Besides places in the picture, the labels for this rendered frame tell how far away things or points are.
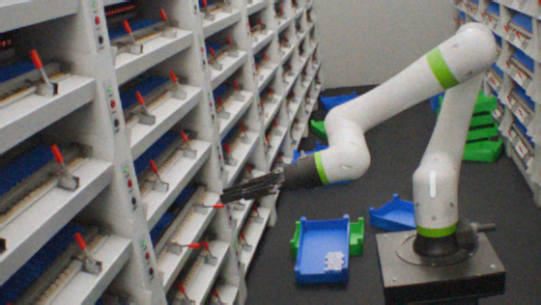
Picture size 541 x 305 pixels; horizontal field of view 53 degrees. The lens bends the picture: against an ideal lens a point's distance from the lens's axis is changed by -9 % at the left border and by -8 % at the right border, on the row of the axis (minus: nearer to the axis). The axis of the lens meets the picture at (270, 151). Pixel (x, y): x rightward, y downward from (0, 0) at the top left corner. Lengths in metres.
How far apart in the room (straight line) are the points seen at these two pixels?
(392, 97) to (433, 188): 0.27
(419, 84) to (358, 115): 0.19
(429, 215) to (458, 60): 0.44
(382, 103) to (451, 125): 0.26
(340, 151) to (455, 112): 0.39
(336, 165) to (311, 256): 0.91
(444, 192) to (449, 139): 0.20
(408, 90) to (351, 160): 0.24
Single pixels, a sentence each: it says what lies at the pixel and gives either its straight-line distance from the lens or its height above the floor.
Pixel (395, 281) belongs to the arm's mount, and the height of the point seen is 0.35.
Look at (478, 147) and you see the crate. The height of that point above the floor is 0.02.
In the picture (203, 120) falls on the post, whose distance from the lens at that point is 1.94.
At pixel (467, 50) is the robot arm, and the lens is 1.52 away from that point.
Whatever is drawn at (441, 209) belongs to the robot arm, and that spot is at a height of 0.50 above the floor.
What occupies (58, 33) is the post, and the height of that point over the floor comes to 1.13.
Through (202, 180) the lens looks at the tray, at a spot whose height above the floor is 0.52.
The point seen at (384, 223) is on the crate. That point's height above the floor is 0.03.
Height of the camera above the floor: 1.19
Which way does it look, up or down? 18 degrees down
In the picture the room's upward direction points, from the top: 8 degrees counter-clockwise
